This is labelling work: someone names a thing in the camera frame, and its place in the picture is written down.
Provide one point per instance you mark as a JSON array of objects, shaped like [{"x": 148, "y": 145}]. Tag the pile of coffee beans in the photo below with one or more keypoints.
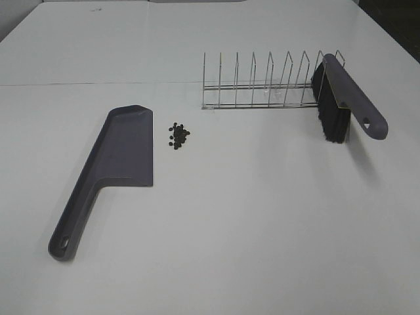
[{"x": 178, "y": 135}]

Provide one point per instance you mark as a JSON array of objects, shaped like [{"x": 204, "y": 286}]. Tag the purple plastic dustpan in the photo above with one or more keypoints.
[{"x": 122, "y": 155}]

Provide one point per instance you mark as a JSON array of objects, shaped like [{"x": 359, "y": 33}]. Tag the purple brush black bristles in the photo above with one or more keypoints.
[{"x": 339, "y": 98}]

